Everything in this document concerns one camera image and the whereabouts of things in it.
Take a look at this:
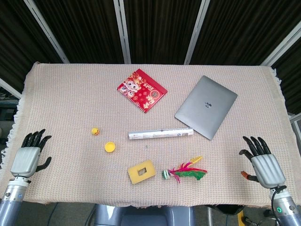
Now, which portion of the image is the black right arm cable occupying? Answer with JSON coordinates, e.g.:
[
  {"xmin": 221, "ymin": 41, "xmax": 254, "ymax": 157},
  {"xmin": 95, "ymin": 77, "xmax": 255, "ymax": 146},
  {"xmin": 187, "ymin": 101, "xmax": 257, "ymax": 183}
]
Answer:
[{"xmin": 270, "ymin": 186, "xmax": 286, "ymax": 226}]

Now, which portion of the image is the silver tube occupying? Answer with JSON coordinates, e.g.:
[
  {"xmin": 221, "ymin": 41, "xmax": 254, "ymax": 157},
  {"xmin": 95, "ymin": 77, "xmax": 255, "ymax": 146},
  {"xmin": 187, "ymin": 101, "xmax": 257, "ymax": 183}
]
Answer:
[{"xmin": 127, "ymin": 127, "xmax": 194, "ymax": 140}]

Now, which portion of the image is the red spiral cartoon notebook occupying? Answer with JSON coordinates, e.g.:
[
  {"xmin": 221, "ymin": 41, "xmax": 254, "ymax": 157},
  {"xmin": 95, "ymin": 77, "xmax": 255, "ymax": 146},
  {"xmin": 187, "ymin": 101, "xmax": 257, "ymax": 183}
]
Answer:
[{"xmin": 117, "ymin": 68, "xmax": 168, "ymax": 114}]

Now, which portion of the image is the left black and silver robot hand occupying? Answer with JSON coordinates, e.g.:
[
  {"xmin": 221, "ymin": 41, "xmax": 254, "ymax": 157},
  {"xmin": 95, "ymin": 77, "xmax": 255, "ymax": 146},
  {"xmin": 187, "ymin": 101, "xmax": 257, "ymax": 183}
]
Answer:
[{"xmin": 10, "ymin": 129, "xmax": 52, "ymax": 178}]

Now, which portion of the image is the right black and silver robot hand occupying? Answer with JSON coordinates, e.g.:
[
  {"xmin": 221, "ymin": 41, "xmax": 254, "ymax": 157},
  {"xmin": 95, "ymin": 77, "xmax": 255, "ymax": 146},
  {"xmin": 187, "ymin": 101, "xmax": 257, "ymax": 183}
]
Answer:
[{"xmin": 239, "ymin": 136, "xmax": 287, "ymax": 189}]

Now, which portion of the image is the yellow bottle cap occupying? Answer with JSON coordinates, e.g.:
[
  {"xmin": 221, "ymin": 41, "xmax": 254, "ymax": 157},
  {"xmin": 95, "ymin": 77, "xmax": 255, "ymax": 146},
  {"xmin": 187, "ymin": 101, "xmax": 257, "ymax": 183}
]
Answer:
[{"xmin": 104, "ymin": 141, "xmax": 117, "ymax": 153}]

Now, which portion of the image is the beige woven tablecloth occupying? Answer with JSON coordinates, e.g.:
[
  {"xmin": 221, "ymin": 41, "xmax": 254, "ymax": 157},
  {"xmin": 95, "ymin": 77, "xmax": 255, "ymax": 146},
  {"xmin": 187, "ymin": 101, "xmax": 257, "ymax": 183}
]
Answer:
[{"xmin": 0, "ymin": 61, "xmax": 301, "ymax": 209}]

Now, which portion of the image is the white metal frame post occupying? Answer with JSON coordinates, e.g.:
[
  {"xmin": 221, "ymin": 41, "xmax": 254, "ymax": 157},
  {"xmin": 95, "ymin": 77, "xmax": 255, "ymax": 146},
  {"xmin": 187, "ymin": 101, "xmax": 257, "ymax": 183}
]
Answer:
[
  {"xmin": 260, "ymin": 23, "xmax": 301, "ymax": 66},
  {"xmin": 0, "ymin": 78, "xmax": 22, "ymax": 99},
  {"xmin": 23, "ymin": 0, "xmax": 70, "ymax": 64},
  {"xmin": 113, "ymin": 0, "xmax": 132, "ymax": 64},
  {"xmin": 184, "ymin": 0, "xmax": 211, "ymax": 65}
]

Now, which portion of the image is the colourful feather shuttlecock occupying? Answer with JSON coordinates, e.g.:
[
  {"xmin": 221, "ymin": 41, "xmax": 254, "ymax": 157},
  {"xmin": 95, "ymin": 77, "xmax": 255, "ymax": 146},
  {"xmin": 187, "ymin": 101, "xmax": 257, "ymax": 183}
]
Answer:
[{"xmin": 161, "ymin": 155, "xmax": 208, "ymax": 184}]

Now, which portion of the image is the yellow sponge with rectangular hole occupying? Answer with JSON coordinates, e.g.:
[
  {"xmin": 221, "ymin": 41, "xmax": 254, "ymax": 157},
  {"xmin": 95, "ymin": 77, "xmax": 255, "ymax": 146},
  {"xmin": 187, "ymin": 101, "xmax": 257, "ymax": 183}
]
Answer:
[{"xmin": 127, "ymin": 159, "xmax": 156, "ymax": 185}]

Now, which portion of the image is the grey closed laptop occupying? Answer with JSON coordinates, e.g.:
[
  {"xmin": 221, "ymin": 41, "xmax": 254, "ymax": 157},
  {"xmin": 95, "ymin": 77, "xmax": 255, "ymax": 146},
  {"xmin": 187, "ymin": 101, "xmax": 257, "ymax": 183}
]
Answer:
[{"xmin": 174, "ymin": 75, "xmax": 238, "ymax": 141}]

